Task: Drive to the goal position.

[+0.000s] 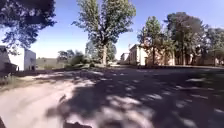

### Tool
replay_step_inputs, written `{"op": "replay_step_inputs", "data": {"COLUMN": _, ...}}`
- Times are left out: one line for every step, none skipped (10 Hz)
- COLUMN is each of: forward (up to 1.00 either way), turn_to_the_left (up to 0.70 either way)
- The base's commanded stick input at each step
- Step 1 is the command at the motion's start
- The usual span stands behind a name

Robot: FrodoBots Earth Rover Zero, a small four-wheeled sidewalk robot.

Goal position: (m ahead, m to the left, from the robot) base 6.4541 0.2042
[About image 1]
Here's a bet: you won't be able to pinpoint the broad dark-crowned tree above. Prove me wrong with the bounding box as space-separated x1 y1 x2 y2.
164 11 208 66

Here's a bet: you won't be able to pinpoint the slim green tree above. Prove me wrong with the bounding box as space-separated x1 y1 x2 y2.
136 15 169 66

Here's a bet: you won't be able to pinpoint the low pale building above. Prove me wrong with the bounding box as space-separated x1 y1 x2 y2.
35 57 65 71

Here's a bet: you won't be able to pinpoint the dark overhanging tree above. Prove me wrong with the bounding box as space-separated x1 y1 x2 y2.
0 0 57 56

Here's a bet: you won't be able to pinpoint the tall poplar tree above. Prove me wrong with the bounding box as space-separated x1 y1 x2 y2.
71 0 137 66

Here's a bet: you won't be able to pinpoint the pale sunlit asphalt road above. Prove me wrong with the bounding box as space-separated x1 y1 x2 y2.
0 64 224 128

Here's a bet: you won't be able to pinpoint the white building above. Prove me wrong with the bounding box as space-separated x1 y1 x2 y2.
7 47 37 72

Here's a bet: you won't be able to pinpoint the green bushes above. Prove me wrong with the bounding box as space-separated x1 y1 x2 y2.
57 49 95 70

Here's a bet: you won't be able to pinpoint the beige building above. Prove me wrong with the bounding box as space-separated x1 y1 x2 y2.
128 43 176 67

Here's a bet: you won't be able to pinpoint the small pale building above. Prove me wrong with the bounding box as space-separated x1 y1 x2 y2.
119 52 131 65

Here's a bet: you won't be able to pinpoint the dark low building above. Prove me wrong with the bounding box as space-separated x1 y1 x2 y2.
0 45 19 76

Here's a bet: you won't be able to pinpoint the dry grass strip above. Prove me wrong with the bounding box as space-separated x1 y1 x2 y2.
0 75 38 92

